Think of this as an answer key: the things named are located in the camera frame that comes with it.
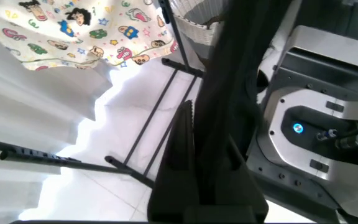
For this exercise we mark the white curtain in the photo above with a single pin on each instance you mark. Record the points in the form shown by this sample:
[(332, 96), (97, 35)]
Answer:
[(26, 109)]

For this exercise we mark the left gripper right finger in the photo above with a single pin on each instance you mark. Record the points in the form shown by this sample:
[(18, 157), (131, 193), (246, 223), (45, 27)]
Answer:
[(238, 193)]

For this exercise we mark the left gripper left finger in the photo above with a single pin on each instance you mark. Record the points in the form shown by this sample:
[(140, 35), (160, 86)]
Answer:
[(174, 180)]

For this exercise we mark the black garment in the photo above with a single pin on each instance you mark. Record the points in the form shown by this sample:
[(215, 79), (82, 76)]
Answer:
[(235, 77)]

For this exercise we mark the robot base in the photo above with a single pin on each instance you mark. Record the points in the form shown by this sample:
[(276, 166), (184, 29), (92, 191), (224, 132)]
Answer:
[(315, 124)]

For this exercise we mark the black clothes rack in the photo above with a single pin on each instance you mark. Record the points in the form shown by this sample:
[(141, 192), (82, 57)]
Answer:
[(73, 163)]

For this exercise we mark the cream printed garment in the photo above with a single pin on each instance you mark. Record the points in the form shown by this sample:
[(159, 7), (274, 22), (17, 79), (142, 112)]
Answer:
[(73, 34)]

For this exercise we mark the white laundry basket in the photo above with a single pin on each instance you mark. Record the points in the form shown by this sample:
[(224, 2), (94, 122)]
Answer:
[(197, 28)]

